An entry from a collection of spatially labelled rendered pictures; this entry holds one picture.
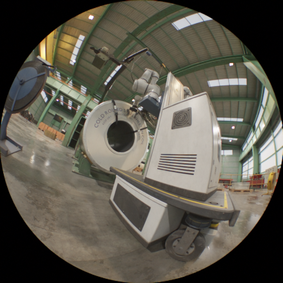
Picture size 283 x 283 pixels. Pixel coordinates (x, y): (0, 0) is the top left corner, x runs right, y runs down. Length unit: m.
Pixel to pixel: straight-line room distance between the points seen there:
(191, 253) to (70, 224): 0.53
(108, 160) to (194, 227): 1.22
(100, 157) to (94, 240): 1.04
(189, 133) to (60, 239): 0.72
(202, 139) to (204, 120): 0.09
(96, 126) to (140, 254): 1.30
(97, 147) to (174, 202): 1.12
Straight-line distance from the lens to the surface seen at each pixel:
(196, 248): 0.45
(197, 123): 0.45
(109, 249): 0.48
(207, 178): 0.35
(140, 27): 3.48
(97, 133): 1.26
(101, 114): 1.33
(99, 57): 1.44
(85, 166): 1.45
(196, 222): 0.37
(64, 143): 5.86
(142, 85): 1.10
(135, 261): 0.47
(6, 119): 1.38
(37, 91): 1.20
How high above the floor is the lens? 0.39
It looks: 17 degrees up
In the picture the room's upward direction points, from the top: 17 degrees clockwise
